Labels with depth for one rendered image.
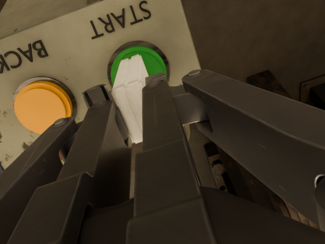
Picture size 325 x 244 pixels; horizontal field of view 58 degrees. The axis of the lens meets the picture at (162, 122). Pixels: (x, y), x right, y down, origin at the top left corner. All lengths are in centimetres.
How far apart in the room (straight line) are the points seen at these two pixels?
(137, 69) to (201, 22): 75
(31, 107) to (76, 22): 7
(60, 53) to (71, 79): 2
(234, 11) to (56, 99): 76
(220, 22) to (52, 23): 74
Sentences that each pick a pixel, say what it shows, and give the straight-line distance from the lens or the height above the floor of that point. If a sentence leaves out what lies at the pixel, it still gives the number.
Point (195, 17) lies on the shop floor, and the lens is 89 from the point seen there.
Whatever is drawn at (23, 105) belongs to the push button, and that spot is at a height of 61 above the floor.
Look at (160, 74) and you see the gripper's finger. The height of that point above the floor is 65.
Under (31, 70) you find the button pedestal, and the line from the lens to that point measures 23.
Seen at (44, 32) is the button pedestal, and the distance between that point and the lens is 23.
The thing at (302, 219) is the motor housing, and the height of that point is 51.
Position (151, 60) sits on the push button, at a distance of 21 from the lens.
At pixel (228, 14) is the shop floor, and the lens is 92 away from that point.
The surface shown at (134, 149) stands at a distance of 39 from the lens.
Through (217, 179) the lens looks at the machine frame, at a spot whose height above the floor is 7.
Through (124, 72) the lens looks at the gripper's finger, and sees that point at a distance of 16.
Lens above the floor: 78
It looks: 46 degrees down
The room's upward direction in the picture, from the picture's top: 165 degrees clockwise
